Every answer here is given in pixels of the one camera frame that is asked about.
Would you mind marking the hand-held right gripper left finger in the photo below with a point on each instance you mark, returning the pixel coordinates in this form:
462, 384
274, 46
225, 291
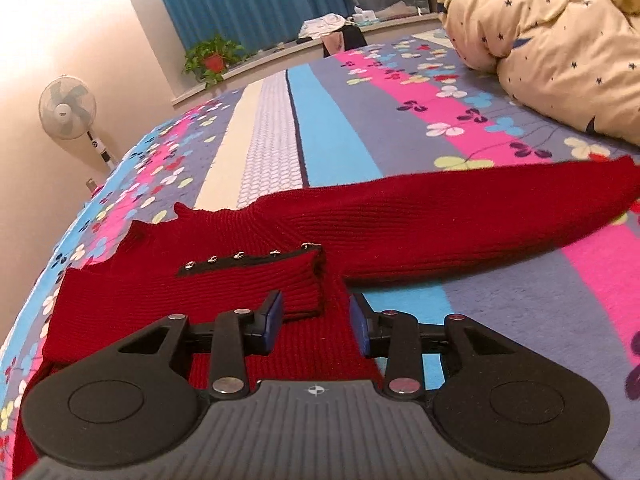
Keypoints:
274, 320

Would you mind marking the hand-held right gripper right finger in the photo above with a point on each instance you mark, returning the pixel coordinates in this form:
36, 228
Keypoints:
357, 327

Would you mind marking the red knit sweater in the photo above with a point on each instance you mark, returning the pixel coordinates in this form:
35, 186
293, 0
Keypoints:
425, 220

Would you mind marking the pile of white clothes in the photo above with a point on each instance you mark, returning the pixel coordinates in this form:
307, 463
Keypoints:
325, 24

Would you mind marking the floral striped blanket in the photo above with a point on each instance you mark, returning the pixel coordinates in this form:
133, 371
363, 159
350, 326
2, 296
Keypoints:
340, 125

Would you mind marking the potted green plant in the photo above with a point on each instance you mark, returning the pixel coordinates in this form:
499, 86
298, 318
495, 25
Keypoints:
214, 62

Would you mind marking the pink cloth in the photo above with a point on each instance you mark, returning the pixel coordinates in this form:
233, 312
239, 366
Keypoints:
333, 44

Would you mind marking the black bag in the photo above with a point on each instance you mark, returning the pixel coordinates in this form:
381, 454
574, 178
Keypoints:
353, 37

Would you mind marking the white standing fan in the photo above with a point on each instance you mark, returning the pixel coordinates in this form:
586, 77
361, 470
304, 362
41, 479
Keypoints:
67, 105

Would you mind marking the tissue box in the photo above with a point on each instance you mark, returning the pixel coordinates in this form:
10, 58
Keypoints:
365, 15

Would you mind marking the cream star-print quilt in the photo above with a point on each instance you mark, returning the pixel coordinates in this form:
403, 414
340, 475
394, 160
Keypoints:
550, 35

